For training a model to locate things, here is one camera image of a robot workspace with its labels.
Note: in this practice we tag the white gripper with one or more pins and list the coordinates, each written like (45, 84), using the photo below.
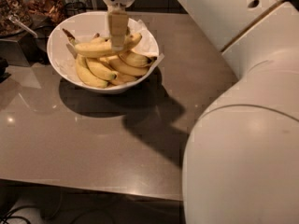
(118, 19)

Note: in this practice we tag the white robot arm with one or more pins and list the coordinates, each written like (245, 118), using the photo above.
(241, 162)

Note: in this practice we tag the right short yellow banana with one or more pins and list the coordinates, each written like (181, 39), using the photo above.
(137, 60)

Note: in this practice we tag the long lower yellow banana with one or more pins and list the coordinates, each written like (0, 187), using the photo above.
(119, 65)

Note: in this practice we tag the left curved yellow banana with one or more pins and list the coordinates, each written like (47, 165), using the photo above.
(86, 76)

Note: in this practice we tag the white ceramic bowl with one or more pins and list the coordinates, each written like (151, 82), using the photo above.
(119, 83)

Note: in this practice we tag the glass jar with snacks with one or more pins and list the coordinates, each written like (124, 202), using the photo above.
(15, 8)

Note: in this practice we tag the metal scoop handle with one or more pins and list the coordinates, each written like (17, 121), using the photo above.
(16, 21)

